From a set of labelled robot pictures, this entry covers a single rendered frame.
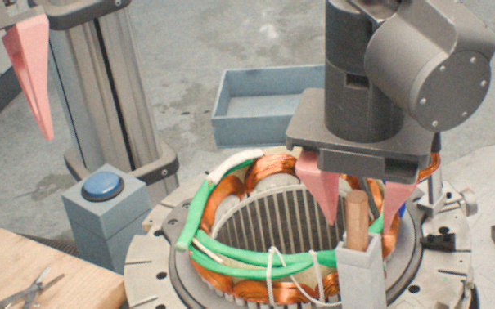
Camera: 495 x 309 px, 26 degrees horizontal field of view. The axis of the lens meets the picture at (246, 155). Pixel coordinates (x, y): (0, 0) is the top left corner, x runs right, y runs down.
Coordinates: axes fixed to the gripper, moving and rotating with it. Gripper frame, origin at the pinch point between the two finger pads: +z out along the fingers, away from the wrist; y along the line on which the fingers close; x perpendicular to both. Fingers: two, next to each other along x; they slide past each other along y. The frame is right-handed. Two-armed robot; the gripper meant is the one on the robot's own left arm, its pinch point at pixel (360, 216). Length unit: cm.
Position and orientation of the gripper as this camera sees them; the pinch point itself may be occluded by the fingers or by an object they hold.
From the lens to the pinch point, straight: 82.7
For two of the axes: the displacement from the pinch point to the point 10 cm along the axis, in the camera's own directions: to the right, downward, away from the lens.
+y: 9.6, 1.4, -2.4
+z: 0.4, 8.0, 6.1
